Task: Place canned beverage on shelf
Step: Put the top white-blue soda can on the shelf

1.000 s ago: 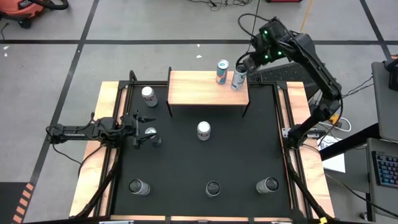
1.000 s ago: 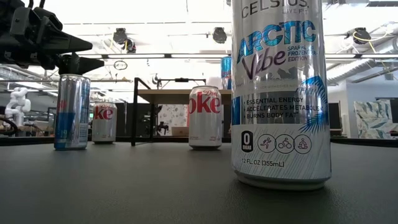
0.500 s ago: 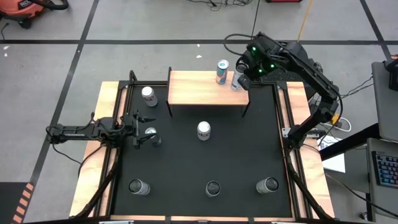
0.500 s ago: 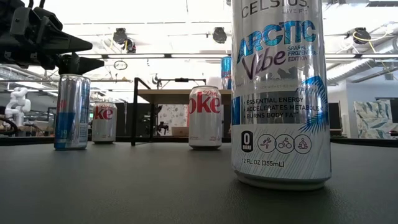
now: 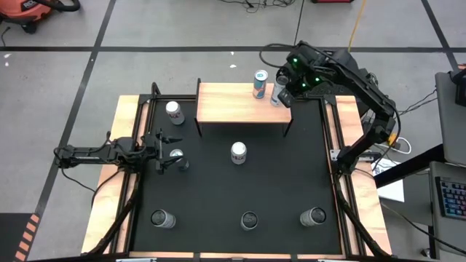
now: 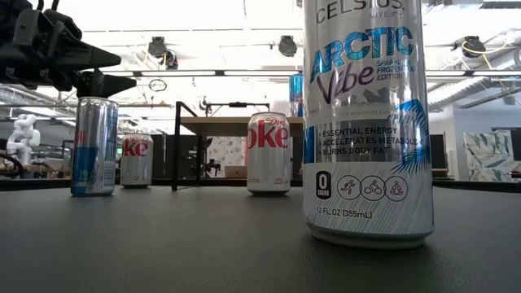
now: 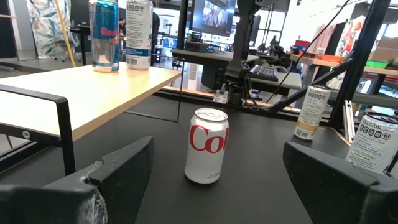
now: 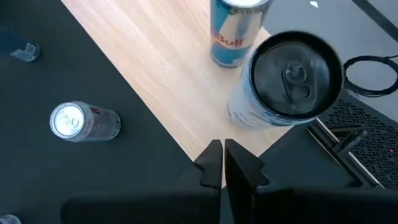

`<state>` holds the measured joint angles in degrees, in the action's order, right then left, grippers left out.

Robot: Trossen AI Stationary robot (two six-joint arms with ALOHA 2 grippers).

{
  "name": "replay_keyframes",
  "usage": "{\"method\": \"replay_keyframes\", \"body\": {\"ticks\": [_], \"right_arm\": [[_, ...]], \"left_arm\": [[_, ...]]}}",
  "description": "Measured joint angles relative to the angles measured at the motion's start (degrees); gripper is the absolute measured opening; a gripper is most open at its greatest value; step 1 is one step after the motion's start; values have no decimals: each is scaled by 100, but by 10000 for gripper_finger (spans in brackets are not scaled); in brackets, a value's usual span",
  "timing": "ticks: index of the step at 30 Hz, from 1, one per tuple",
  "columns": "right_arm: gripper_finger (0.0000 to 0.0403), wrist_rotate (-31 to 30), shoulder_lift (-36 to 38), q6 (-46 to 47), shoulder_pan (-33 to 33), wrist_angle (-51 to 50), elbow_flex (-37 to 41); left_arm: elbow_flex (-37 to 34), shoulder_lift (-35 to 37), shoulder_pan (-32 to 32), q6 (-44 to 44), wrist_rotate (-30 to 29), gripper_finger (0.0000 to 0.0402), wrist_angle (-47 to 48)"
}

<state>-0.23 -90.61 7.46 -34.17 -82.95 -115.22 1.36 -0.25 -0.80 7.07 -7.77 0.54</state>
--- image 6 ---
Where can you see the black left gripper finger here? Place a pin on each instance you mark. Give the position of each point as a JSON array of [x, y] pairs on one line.
[[97, 84], [83, 53]]

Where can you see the Diet Coke can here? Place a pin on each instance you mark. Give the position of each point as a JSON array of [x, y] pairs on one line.
[[136, 163], [268, 163]]

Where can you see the blue Red Bull can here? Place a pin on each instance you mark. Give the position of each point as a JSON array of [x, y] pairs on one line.
[[296, 97]]

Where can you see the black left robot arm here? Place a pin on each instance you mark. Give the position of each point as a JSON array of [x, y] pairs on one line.
[[8, 16]]

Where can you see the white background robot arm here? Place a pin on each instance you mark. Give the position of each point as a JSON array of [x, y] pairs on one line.
[[24, 138]]

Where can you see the slim silver Red Bull can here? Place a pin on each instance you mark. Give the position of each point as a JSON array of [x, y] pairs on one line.
[[94, 146]]

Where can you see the black red ceiling device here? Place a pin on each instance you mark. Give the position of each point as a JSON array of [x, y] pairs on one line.
[[171, 61]]

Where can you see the black cabinet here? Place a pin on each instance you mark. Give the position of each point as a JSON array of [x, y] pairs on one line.
[[187, 158]]

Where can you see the black tripod device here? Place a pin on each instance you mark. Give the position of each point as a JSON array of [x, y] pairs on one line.
[[209, 167]]

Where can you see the floral patterned panel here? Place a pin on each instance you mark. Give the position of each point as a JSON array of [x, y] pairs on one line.
[[228, 152]]

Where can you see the black table mat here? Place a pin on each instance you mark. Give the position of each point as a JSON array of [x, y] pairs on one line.
[[163, 244]]

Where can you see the Celsius Arctic Vibe can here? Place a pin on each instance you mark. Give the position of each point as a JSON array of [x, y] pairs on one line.
[[366, 122]]

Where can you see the black monitor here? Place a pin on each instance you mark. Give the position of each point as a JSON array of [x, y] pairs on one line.
[[437, 150]]

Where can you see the leaf patterned panel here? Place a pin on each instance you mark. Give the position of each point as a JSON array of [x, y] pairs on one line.
[[488, 154]]

